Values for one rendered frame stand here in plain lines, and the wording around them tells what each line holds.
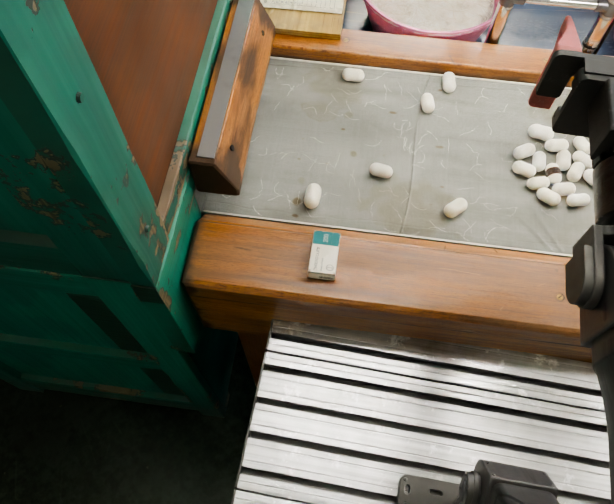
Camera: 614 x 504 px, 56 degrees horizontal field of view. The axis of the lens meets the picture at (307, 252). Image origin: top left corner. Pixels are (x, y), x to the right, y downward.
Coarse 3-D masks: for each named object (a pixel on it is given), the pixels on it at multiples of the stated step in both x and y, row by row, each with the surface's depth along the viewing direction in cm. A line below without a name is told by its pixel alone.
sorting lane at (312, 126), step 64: (320, 64) 93; (256, 128) 88; (320, 128) 88; (384, 128) 88; (448, 128) 88; (512, 128) 88; (256, 192) 83; (384, 192) 83; (448, 192) 83; (512, 192) 83; (576, 192) 83
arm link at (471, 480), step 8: (464, 472) 62; (472, 472) 61; (464, 480) 61; (472, 480) 60; (480, 480) 60; (464, 488) 61; (472, 488) 59; (480, 488) 59; (464, 496) 60; (472, 496) 59; (480, 496) 59
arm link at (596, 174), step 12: (612, 156) 43; (600, 168) 44; (612, 168) 43; (600, 180) 43; (612, 180) 42; (600, 192) 43; (612, 192) 42; (600, 204) 43; (612, 204) 41; (600, 216) 42; (612, 216) 42
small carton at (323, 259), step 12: (312, 240) 74; (324, 240) 74; (336, 240) 74; (312, 252) 74; (324, 252) 74; (336, 252) 74; (312, 264) 73; (324, 264) 73; (336, 264) 73; (312, 276) 74; (324, 276) 73
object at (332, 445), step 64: (320, 384) 78; (384, 384) 78; (448, 384) 78; (512, 384) 78; (576, 384) 78; (256, 448) 74; (320, 448) 76; (384, 448) 74; (448, 448) 74; (512, 448) 76; (576, 448) 74
